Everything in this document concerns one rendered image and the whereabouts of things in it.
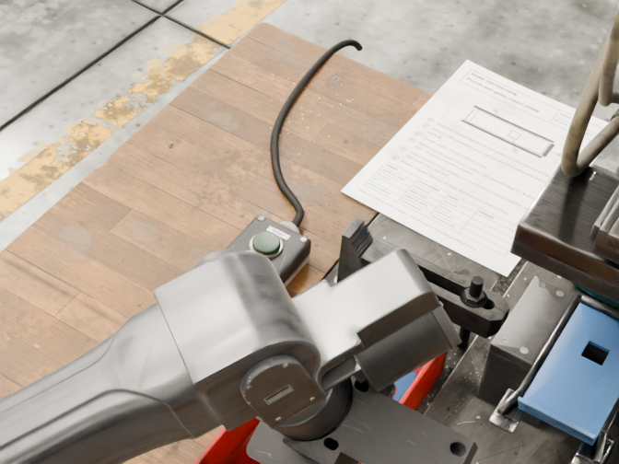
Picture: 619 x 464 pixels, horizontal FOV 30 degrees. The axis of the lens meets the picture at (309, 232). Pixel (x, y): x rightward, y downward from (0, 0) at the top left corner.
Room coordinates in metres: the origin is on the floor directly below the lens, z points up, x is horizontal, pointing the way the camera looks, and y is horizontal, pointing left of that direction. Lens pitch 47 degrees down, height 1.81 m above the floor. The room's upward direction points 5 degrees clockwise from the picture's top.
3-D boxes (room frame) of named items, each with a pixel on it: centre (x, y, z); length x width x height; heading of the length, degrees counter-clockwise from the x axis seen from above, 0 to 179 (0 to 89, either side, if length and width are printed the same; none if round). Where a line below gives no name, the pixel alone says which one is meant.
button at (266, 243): (0.80, 0.04, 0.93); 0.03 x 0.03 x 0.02
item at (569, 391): (0.63, -0.25, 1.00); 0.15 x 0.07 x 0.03; 152
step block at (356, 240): (0.77, -0.07, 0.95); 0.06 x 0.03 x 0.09; 61
